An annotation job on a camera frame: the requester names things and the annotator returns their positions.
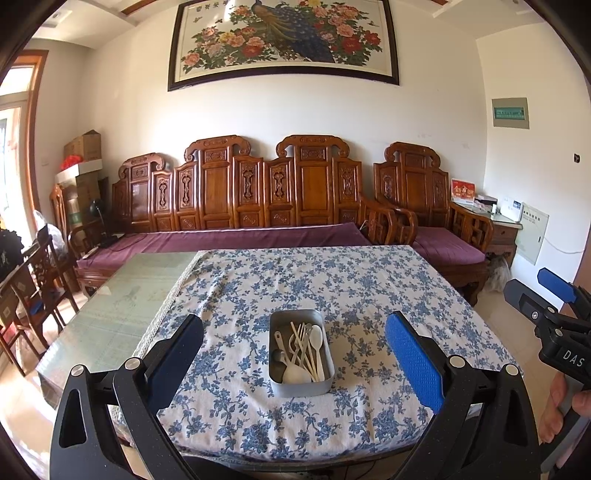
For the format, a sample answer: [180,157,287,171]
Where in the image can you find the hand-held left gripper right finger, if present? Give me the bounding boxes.
[385,311,541,480]

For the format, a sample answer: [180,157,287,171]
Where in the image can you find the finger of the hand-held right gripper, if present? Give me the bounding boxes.
[503,278,575,334]
[537,268,591,321]

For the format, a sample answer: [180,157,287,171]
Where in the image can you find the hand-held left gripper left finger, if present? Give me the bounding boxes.
[48,313,206,480]

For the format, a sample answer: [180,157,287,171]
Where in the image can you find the white plastic spoon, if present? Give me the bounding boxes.
[310,324,326,381]

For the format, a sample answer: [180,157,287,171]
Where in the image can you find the rectangular metal tin box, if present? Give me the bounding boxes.
[269,310,335,398]

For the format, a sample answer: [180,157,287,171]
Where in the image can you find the white plastic fork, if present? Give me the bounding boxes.
[295,323,309,365]

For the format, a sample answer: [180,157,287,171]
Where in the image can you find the white soup spoon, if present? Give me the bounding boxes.
[283,364,315,385]

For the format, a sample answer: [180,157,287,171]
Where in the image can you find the person's right hand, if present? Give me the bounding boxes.
[538,371,591,444]

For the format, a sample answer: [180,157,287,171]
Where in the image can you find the wooden side table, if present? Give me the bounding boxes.
[485,215,522,268]

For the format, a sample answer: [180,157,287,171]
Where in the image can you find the white desktop device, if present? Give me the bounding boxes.
[499,198,525,221]

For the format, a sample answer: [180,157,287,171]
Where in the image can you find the square purple seat cushion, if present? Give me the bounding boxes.
[413,226,488,264]

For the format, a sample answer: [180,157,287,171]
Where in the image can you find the long purple seat cushion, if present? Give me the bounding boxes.
[76,223,372,271]

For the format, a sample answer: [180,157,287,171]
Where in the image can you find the red gift box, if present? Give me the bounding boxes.
[450,178,476,204]

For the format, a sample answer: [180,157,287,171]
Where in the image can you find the blue floral tablecloth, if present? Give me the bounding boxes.
[134,244,522,457]

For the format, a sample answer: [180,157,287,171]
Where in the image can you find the carved wooden armchair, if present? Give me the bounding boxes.
[374,141,495,305]

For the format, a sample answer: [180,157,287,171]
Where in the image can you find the carved wooden chair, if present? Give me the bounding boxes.
[0,235,79,374]

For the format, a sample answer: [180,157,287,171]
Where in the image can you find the carved wooden sofa bench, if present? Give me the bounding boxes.
[74,135,398,287]

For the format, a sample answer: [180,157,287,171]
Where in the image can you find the black desk lamp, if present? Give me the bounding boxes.
[90,199,121,247]

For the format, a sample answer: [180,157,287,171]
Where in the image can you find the clear plastic bag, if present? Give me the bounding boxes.
[32,210,70,259]

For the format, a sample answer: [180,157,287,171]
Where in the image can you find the stacked cardboard boxes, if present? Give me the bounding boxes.
[62,175,112,232]

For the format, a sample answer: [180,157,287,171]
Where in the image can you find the tall-backed wooden chair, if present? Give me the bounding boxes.
[48,185,107,259]

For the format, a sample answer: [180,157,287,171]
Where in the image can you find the black clothing pile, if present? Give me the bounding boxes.
[0,228,24,282]

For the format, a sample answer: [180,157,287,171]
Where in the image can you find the flat white box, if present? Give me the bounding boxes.
[55,159,103,185]

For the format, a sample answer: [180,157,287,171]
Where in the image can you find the framed peacock painting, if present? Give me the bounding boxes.
[167,0,400,92]

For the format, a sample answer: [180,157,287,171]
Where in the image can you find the white wall cabinet door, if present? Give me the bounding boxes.
[515,203,550,266]

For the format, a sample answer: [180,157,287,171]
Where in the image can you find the grey wall electrical panel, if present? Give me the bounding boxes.
[491,97,529,128]

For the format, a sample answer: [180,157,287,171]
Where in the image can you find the wooden door frame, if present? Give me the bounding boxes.
[0,49,51,232]

